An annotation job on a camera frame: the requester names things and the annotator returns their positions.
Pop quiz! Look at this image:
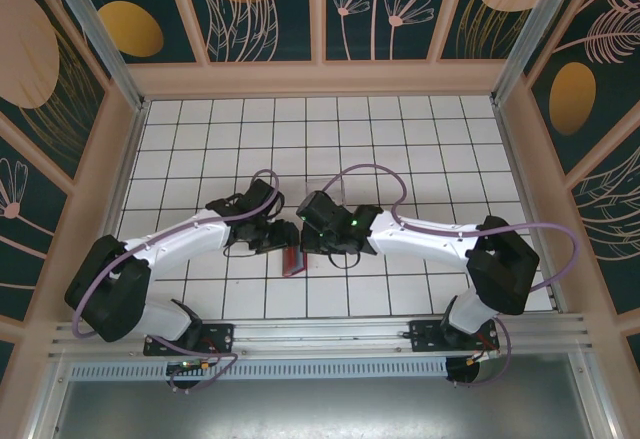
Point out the red leather card holder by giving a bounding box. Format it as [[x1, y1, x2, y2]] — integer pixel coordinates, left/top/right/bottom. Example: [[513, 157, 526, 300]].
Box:
[[281, 246, 308, 279]]

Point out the grey metal sheet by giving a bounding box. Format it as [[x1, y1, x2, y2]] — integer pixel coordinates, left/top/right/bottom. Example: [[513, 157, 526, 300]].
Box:
[[47, 378, 599, 439]]

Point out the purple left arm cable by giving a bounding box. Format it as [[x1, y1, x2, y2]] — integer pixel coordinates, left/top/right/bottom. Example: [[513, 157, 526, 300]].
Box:
[[72, 168, 281, 394]]

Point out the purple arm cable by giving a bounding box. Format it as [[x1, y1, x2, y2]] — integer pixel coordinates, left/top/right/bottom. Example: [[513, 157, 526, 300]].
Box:
[[72, 168, 281, 394], [322, 163, 581, 390]]

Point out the thin black camera cable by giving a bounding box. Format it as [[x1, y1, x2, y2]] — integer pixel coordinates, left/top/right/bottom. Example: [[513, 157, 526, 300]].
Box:
[[327, 252, 362, 271], [222, 243, 264, 261]]

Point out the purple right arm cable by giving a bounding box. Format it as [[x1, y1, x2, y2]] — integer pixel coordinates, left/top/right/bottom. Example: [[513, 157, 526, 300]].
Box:
[[322, 163, 581, 390]]

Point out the aluminium mounting rail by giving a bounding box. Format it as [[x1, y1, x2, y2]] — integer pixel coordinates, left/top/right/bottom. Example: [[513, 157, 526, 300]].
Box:
[[49, 312, 594, 360]]

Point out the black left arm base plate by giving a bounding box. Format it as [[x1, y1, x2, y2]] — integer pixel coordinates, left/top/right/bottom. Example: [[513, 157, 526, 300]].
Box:
[[143, 322, 236, 358]]

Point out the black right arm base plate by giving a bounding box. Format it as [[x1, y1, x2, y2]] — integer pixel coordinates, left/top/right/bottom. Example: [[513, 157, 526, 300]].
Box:
[[408, 319, 501, 355]]

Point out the slotted grey cable duct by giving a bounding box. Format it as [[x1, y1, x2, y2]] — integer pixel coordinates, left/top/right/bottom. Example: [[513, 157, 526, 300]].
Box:
[[67, 361, 454, 381]]

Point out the aluminium frame post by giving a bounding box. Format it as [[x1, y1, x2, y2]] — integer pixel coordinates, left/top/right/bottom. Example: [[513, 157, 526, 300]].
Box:
[[491, 0, 606, 108], [42, 0, 147, 110]]

